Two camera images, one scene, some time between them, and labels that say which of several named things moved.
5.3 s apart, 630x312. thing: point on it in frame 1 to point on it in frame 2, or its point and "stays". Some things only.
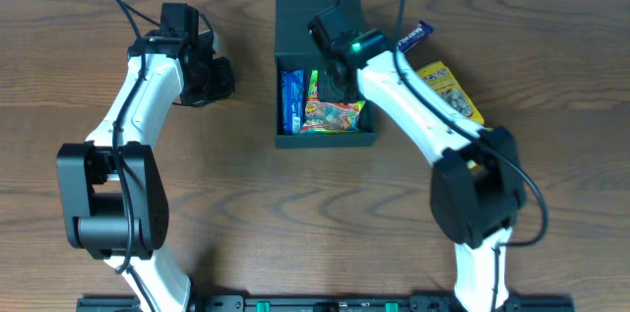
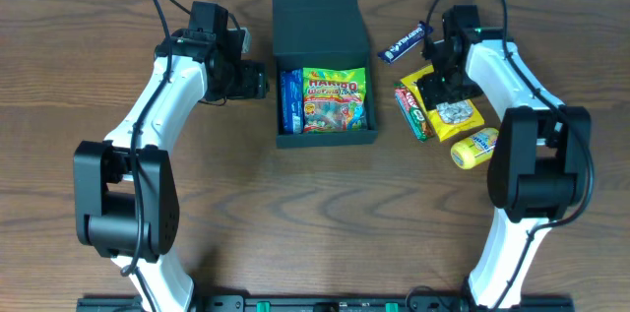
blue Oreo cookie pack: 292,101 stays
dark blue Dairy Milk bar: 422,31 stays
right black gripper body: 338,84 to 444,89
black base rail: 330,304 stays
